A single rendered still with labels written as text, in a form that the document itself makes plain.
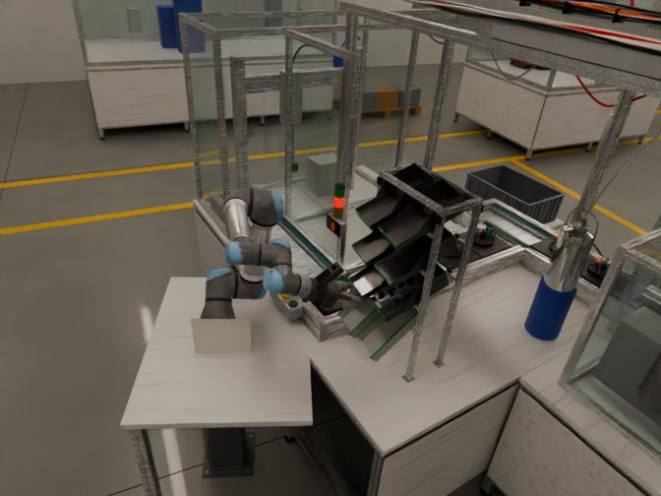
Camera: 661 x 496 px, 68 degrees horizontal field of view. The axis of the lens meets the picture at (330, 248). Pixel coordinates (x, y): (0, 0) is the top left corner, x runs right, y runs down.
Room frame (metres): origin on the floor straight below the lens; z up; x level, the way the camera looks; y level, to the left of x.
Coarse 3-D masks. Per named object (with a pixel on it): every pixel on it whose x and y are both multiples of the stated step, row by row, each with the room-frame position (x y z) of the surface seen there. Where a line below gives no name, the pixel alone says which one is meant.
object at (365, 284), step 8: (360, 272) 1.65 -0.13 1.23; (368, 272) 1.65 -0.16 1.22; (376, 272) 1.64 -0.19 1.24; (352, 280) 1.63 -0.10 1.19; (360, 280) 1.61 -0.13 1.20; (368, 280) 1.60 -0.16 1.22; (376, 280) 1.59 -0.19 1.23; (384, 280) 1.55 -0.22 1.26; (360, 288) 1.57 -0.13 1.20; (368, 288) 1.56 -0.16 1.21; (376, 288) 1.53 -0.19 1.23; (368, 296) 1.52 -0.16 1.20
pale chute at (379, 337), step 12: (408, 312) 1.50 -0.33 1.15; (372, 324) 1.51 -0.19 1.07; (384, 324) 1.51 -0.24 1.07; (396, 324) 1.48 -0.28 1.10; (408, 324) 1.43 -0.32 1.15; (360, 336) 1.49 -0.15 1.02; (372, 336) 1.49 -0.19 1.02; (384, 336) 1.46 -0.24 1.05; (396, 336) 1.41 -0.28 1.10; (372, 348) 1.44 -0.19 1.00; (384, 348) 1.39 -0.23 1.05
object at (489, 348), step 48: (480, 288) 2.08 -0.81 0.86; (528, 288) 2.11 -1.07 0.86; (336, 336) 1.65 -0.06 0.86; (432, 336) 1.69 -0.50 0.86; (480, 336) 1.71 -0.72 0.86; (528, 336) 1.73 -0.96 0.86; (576, 336) 1.76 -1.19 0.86; (336, 384) 1.37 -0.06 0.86; (384, 384) 1.38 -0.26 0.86; (432, 384) 1.40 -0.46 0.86; (480, 384) 1.42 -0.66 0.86; (384, 432) 1.15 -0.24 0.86
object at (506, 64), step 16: (496, 0) 7.30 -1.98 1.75; (512, 0) 7.02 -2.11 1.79; (608, 0) 6.40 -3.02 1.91; (624, 0) 6.51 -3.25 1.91; (640, 0) 6.64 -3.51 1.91; (608, 16) 6.43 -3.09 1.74; (496, 64) 7.05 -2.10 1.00; (512, 64) 6.77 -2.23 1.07; (528, 80) 6.47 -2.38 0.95; (544, 80) 6.25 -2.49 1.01; (560, 80) 6.23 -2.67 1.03; (576, 80) 6.35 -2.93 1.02; (592, 80) 6.48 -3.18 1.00
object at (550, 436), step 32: (544, 384) 1.44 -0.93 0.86; (512, 416) 1.45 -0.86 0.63; (544, 416) 1.35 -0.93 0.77; (576, 416) 1.28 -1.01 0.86; (512, 448) 1.40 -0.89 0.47; (544, 448) 1.31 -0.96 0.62; (576, 448) 1.22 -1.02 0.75; (608, 448) 1.15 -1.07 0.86; (512, 480) 1.36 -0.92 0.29; (544, 480) 1.26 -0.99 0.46; (576, 480) 1.17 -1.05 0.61; (608, 480) 1.10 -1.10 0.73; (640, 480) 1.03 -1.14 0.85
